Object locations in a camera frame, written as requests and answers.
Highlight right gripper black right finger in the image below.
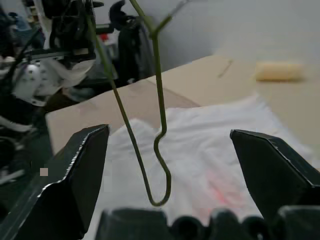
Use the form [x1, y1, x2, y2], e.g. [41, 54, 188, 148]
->
[229, 129, 320, 222]

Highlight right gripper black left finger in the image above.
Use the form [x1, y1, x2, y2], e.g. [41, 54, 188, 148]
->
[6, 123, 111, 240]

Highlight green wire hanger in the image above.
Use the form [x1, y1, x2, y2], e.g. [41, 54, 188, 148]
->
[84, 0, 193, 207]

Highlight white shorts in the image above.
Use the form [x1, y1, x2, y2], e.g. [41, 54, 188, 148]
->
[99, 94, 314, 226]

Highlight black jacket on chair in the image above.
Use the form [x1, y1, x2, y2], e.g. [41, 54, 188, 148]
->
[109, 0, 156, 85]

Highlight pale yellow roll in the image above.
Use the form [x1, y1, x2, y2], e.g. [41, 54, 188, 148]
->
[254, 61, 305, 82]

